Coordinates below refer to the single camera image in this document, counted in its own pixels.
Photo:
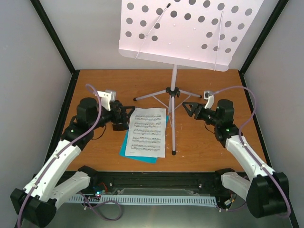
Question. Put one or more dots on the grey slotted cable duct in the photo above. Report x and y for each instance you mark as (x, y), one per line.
(143, 200)

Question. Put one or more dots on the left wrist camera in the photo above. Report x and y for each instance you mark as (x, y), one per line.
(107, 96)

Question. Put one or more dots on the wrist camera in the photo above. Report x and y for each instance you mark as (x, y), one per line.
(107, 96)
(209, 97)

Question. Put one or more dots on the white sheet music paper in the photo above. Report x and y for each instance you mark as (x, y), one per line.
(147, 133)

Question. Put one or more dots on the black metronome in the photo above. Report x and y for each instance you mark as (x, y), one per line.
(121, 126)

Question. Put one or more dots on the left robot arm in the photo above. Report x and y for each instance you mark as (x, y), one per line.
(40, 199)

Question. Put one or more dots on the white tripod music stand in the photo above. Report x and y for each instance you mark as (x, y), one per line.
(194, 33)

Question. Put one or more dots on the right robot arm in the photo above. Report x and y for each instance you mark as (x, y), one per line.
(264, 190)

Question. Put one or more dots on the blue sheet music paper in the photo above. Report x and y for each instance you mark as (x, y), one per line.
(122, 152)

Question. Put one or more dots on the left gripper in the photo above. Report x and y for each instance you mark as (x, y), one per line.
(117, 119)

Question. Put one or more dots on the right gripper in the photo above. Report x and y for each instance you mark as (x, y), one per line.
(194, 108)

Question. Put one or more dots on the black left frame post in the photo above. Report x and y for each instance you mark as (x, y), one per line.
(37, 5)

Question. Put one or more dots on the black aluminium frame post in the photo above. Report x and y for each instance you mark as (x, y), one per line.
(278, 9)

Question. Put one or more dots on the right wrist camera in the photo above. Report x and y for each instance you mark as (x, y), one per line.
(209, 97)

